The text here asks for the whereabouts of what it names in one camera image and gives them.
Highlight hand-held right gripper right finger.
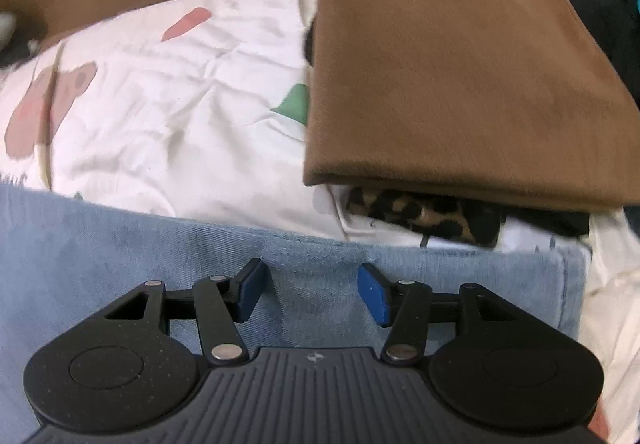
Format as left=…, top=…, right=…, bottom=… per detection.
left=357, top=263, right=523, bottom=366

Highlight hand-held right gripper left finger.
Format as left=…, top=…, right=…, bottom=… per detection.
left=102, top=258, right=267, bottom=366

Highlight blue denim pants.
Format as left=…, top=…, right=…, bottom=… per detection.
left=0, top=184, right=593, bottom=444

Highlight leopard print cloth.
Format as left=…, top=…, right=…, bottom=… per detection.
left=345, top=185, right=506, bottom=247

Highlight cream printed bed sheet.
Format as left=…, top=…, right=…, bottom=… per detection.
left=0, top=0, right=640, bottom=444

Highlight brown folded cloth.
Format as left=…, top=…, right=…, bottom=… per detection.
left=302, top=0, right=640, bottom=215

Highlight dark cloth pile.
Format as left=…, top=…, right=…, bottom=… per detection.
left=487, top=0, right=640, bottom=105

